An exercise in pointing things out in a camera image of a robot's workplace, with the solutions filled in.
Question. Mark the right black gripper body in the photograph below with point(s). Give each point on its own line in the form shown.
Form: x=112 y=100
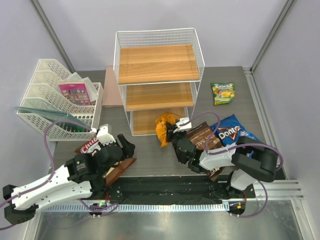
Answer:
x=177 y=136

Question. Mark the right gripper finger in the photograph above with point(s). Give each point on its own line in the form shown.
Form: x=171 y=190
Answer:
x=169 y=135
x=170 y=128

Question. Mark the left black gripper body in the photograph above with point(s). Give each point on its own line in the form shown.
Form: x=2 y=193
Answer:
x=103 y=171

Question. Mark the orange honey dijon chips bag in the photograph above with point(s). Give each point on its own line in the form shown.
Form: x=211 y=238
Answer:
x=161 y=126

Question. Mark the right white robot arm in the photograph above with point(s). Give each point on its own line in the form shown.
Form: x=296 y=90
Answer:
x=253 y=160

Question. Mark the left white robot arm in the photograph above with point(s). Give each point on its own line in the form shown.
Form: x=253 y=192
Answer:
x=82 y=177

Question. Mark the brown Chuba cassava chips bag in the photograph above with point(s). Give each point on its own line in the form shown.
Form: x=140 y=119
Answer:
x=115 y=172

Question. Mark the blue Doritos chips bag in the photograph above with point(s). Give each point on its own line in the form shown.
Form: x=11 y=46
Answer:
x=230 y=129

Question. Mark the top wooden shelf board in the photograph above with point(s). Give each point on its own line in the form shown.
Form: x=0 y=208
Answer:
x=160 y=63

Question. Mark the brown Kettle sea salt bag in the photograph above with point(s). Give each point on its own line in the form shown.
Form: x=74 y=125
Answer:
x=199 y=136

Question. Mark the black base mat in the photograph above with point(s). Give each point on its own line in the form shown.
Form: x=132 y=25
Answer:
x=172 y=190

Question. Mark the green translucent folder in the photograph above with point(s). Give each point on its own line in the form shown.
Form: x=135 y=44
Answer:
x=50 y=116

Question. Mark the pink flat board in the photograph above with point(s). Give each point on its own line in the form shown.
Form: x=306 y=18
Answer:
x=111 y=93

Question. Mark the green yellow snack bag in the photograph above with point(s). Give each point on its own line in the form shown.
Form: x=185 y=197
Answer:
x=223 y=93

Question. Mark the white plastic file organizer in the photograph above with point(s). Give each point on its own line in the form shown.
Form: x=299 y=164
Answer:
x=43 y=93

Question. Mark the pink sticker booklet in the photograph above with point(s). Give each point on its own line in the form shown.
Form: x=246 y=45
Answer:
x=76 y=93

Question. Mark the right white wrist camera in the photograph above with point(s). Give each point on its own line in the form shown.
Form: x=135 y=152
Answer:
x=182 y=125

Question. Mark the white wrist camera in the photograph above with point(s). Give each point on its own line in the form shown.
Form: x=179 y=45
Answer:
x=182 y=125
x=103 y=135

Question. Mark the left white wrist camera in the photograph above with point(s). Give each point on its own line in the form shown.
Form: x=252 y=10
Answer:
x=103 y=135

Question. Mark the white wire shelf rack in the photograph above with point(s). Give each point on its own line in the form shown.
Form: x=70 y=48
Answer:
x=145 y=38

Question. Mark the white slotted cable duct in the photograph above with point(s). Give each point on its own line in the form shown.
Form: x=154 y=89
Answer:
x=130 y=208

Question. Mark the left aluminium frame post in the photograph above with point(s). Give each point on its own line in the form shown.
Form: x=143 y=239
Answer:
x=52 y=34

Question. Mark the aluminium frame post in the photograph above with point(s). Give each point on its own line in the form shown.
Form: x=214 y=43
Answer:
x=285 y=11
x=52 y=34

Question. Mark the right aluminium frame post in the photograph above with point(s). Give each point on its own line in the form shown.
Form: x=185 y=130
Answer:
x=285 y=11

